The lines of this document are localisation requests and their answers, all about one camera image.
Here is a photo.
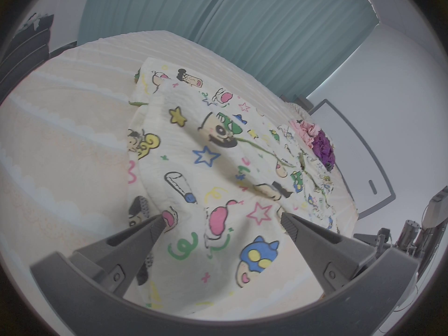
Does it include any purple garment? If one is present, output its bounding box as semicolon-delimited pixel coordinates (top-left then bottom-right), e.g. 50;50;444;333
311;130;336;167

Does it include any white printed pyjama top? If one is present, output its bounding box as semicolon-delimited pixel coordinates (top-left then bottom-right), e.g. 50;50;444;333
126;57;359;311

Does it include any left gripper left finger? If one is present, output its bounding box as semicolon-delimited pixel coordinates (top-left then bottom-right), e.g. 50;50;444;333
72;214;169;298

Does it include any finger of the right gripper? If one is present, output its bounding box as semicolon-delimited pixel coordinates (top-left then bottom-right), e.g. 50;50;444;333
353;233;378;247

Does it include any pink garment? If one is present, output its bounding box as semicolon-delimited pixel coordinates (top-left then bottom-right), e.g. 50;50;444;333
289;119;321;150

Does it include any bed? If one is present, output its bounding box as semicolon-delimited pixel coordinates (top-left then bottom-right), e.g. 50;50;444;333
0;30;396;316

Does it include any dark grey chest of drawers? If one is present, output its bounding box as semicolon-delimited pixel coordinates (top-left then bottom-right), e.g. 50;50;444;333
0;13;55;97

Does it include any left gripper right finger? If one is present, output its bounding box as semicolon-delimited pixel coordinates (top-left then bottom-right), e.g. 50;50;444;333
281;212;376;297

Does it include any blue-green curtain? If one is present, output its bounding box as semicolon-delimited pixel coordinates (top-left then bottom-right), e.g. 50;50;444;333
194;0;381;100
77;0;245;48

